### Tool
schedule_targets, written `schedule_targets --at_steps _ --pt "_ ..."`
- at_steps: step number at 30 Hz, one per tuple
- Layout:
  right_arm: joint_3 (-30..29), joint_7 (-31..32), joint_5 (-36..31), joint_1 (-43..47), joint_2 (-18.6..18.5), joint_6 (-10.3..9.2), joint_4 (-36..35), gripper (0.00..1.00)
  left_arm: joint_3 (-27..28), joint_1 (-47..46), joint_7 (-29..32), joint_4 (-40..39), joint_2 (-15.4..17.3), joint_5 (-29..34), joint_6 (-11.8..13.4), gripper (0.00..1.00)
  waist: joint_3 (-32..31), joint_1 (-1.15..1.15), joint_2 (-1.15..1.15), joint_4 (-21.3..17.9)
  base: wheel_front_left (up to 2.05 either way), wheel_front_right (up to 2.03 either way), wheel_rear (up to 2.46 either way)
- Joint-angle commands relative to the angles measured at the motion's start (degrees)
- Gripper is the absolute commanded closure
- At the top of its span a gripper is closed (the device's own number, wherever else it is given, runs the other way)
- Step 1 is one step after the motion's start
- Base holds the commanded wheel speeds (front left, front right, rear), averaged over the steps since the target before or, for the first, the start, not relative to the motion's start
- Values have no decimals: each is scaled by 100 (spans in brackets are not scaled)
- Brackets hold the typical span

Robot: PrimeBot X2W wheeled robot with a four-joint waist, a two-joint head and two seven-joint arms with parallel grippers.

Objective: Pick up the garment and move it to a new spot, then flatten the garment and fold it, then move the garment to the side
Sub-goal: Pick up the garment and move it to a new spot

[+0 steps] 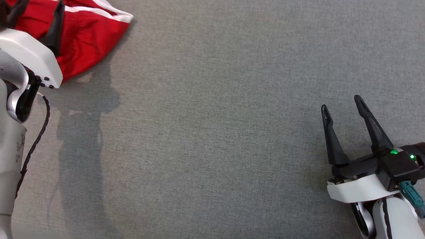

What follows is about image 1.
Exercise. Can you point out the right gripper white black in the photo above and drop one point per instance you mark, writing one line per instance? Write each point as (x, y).
(358, 189)

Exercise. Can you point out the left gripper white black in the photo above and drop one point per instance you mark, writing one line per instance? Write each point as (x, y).
(33, 56)

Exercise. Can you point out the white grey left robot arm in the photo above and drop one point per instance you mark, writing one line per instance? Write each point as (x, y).
(10, 149)

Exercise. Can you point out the red garment with white hem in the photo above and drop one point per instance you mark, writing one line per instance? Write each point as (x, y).
(89, 36)

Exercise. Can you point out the teal right wrist camera plug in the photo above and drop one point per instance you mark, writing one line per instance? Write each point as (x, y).
(413, 196)

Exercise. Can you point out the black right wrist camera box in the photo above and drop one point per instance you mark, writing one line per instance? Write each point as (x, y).
(398, 166)

